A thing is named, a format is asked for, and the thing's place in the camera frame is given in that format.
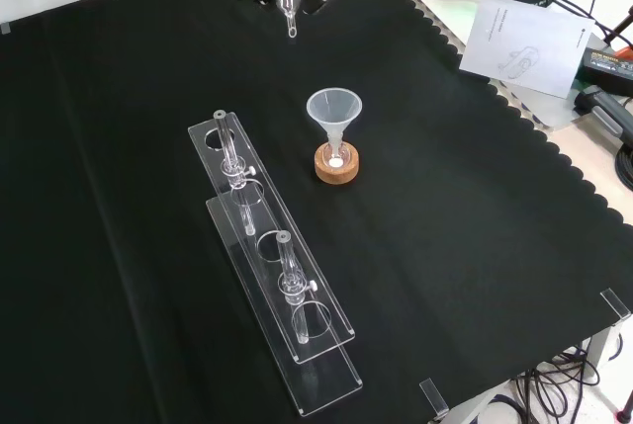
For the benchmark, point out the clear cloth clip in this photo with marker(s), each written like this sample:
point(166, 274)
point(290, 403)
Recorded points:
point(434, 398)
point(615, 304)

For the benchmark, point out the clear acrylic funnel stand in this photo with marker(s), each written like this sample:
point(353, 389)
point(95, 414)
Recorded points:
point(277, 266)

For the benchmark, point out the grey table leg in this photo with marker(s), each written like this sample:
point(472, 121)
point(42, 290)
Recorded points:
point(604, 345)

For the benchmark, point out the black power adapter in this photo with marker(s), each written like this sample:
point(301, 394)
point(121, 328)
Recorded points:
point(605, 65)

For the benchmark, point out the pale board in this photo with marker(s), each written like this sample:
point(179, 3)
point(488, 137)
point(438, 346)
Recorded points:
point(445, 4)

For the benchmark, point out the translucent plastic funnel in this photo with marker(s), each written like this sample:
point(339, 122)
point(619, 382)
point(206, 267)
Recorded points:
point(334, 110)

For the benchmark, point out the black bench cloth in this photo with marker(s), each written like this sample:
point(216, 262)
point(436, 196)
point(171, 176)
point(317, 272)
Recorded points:
point(148, 196)

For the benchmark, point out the small round-bottom glass flask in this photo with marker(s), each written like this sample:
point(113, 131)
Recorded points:
point(336, 162)

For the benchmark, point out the white printed paper sheet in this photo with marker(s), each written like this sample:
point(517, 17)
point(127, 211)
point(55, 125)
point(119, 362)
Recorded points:
point(524, 43)

